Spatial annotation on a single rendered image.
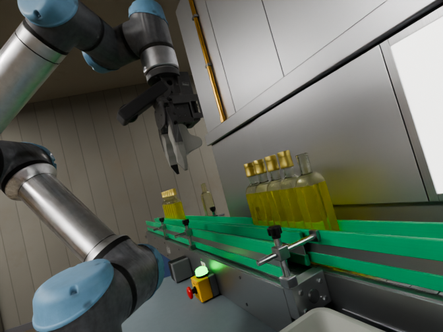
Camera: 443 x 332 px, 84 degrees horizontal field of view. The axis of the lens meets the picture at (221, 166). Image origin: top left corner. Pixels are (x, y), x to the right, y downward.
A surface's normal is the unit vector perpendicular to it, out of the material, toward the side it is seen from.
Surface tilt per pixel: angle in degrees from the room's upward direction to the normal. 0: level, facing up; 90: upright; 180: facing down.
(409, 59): 90
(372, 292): 90
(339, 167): 90
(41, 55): 143
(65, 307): 88
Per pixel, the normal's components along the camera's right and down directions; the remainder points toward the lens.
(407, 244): -0.86, 0.20
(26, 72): 0.47, 0.67
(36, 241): 0.18, -0.11
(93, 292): 0.78, -0.24
